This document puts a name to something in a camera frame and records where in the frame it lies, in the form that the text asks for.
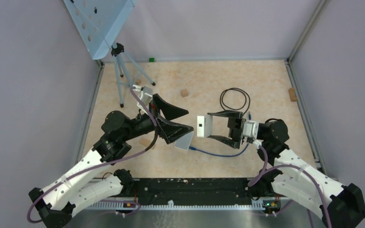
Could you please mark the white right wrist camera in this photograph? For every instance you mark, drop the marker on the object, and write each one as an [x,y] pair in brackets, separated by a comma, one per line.
[250,131]

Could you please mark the grey network switch box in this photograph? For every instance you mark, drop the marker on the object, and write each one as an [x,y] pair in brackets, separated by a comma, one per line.
[184,142]

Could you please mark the white slotted cable duct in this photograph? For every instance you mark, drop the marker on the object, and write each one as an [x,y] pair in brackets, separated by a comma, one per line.
[256,205]

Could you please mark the wooden block near left arm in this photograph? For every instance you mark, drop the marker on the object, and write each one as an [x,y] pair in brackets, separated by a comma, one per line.
[145,142]

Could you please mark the small wooden cube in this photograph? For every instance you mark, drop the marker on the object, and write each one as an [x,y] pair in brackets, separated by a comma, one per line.
[184,92]

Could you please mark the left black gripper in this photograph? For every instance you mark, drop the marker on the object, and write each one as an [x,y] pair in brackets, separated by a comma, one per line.
[169,130]

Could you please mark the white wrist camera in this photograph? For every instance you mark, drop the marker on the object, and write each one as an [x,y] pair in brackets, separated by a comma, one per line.
[144,94]
[250,131]

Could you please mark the blue tripod stand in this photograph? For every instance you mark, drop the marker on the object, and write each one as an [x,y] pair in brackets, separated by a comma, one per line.
[122,74]

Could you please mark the white power adapter box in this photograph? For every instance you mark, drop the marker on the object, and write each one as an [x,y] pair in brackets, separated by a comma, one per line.
[204,126]

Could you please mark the wooden block at right edge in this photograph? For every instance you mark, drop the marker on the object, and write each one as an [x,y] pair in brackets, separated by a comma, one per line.
[292,95]

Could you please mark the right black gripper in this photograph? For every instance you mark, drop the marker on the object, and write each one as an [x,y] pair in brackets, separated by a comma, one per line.
[235,126]

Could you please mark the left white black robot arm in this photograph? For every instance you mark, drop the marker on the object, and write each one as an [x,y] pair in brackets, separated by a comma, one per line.
[62,200]

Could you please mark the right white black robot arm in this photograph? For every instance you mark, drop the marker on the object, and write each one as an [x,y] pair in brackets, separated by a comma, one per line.
[283,171]

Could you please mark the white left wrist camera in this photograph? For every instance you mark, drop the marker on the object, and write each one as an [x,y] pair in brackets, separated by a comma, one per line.
[144,94]

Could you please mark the blue perforated metal panel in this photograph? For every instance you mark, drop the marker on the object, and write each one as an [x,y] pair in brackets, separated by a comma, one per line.
[99,22]

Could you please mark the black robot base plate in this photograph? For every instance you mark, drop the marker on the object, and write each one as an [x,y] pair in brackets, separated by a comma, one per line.
[196,191]

